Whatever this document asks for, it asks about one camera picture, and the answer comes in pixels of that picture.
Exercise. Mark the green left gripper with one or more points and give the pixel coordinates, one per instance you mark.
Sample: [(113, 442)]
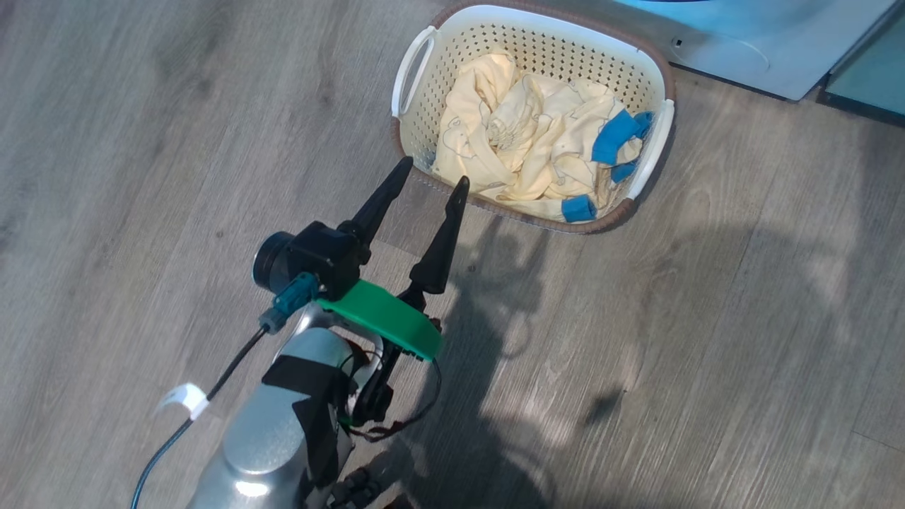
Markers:
[(382, 318)]

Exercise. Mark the teal left camera connector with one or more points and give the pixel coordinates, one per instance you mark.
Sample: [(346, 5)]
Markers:
[(293, 297)]

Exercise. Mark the cream perforated laundry basket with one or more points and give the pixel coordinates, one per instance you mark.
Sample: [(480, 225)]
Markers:
[(551, 42)]

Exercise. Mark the cream pyjama garment blue cuffs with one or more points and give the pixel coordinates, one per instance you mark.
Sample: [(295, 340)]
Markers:
[(523, 148)]

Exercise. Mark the mint green cabinet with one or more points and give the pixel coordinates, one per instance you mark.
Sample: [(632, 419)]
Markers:
[(877, 71)]

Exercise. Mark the round drain filter cover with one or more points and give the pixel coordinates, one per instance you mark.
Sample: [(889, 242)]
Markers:
[(735, 56)]

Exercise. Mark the white washing machine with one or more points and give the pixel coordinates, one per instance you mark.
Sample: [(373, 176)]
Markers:
[(778, 28)]

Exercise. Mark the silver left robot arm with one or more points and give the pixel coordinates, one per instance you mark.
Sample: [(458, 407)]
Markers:
[(276, 424)]

